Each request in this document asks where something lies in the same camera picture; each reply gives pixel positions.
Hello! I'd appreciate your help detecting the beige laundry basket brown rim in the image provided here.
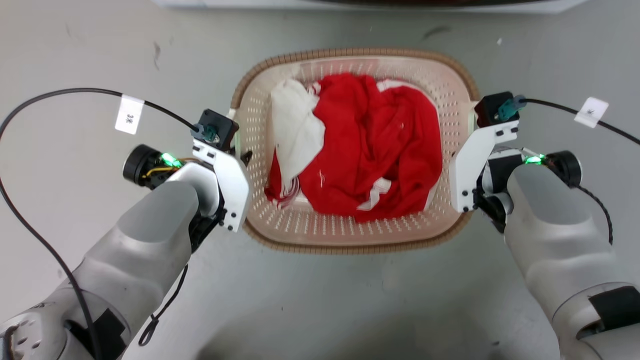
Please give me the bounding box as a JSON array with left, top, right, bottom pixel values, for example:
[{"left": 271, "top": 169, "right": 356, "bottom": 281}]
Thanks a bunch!
[{"left": 229, "top": 47, "right": 481, "bottom": 255}]

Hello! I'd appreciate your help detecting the twisted black right arm cable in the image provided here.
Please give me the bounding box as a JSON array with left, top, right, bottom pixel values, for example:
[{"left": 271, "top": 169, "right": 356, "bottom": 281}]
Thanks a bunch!
[{"left": 575, "top": 185, "right": 614, "bottom": 246}]

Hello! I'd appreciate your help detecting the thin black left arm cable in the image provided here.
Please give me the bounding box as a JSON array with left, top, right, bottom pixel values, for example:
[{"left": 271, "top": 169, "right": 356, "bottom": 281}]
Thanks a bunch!
[{"left": 138, "top": 264, "right": 189, "bottom": 347}]

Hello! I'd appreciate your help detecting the black camera cable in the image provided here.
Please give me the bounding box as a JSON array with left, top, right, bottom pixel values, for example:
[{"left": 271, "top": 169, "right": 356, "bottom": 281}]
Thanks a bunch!
[
  {"left": 0, "top": 88, "right": 201, "bottom": 360},
  {"left": 519, "top": 98, "right": 640, "bottom": 147}
]

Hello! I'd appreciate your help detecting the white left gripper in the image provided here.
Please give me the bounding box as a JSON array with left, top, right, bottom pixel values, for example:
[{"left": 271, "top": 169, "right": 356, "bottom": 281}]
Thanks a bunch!
[{"left": 189, "top": 139, "right": 254, "bottom": 252}]

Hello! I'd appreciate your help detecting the white paper cable tag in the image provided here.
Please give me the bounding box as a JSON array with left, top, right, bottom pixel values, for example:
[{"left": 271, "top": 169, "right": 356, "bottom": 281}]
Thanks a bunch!
[
  {"left": 573, "top": 96, "right": 610, "bottom": 129},
  {"left": 114, "top": 94, "right": 146, "bottom": 136}
]

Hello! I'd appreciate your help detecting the white garment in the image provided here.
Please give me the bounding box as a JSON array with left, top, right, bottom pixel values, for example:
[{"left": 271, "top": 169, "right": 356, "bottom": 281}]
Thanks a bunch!
[{"left": 269, "top": 78, "right": 327, "bottom": 187}]

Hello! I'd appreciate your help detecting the black right camera cable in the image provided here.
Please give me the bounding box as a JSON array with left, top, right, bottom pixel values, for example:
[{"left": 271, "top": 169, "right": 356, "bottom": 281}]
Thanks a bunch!
[{"left": 519, "top": 98, "right": 640, "bottom": 147}]

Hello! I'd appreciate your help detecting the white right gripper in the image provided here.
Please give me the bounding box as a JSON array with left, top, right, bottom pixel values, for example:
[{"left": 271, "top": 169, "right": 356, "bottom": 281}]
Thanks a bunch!
[{"left": 448, "top": 121, "right": 524, "bottom": 234}]

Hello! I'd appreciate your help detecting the black left camera cable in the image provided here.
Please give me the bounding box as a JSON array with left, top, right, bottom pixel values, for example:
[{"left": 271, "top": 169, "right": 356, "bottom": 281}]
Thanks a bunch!
[{"left": 0, "top": 88, "right": 201, "bottom": 360}]

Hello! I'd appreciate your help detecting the red garment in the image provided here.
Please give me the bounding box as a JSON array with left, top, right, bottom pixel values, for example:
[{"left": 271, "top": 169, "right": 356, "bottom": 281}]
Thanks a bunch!
[{"left": 264, "top": 73, "right": 444, "bottom": 224}]

